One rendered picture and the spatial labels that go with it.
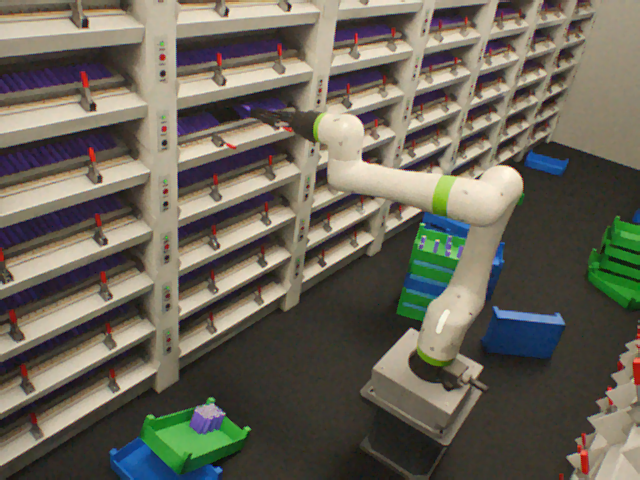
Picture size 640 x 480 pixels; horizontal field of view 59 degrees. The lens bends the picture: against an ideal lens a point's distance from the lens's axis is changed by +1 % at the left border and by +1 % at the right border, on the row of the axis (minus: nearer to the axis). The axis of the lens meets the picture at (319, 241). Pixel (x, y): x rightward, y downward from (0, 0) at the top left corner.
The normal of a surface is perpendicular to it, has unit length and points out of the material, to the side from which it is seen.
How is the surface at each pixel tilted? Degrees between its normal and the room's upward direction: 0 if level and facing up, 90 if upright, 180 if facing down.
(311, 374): 0
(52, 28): 22
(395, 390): 90
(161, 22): 90
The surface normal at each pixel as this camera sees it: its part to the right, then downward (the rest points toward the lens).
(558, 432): 0.12, -0.84
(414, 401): -0.57, 0.37
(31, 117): 0.40, -0.63
